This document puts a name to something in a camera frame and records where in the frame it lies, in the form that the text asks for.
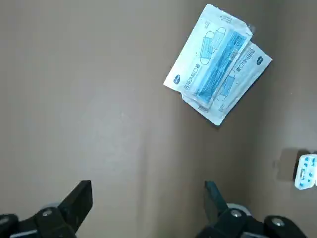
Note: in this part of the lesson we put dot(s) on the blue face mask packet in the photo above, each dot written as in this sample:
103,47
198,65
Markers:
247,74
198,62

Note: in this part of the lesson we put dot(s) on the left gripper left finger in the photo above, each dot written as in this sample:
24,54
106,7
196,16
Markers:
74,203

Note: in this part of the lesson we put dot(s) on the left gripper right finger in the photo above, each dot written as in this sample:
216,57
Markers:
235,223

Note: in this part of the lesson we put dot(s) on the small white medicine box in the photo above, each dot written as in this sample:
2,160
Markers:
305,173

